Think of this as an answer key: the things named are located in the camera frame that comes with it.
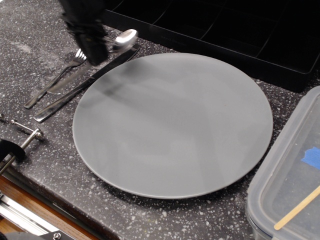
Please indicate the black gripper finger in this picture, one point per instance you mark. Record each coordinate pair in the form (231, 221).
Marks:
(94, 47)

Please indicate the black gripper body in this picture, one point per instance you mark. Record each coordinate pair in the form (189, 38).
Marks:
(83, 16)

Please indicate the silver metal spoon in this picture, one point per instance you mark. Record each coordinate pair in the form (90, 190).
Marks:
(121, 43)

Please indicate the grey round plate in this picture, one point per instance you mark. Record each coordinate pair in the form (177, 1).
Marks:
(172, 126)

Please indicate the silver metal fork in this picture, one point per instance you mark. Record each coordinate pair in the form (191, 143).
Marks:
(78, 60)

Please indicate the silver metal knife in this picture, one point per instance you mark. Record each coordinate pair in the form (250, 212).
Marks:
(48, 111)

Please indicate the metal screw clamp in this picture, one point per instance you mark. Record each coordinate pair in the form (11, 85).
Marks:
(10, 151)

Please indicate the black compartment tray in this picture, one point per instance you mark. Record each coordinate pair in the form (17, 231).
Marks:
(276, 41)

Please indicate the blue tape piece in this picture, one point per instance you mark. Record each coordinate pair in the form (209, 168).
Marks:
(312, 157)

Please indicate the clear plastic container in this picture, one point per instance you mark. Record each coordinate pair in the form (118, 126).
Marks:
(283, 180)

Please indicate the wooden stick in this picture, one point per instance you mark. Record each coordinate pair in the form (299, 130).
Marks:
(297, 209)

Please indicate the aluminium rail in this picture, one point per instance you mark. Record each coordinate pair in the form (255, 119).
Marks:
(27, 220)

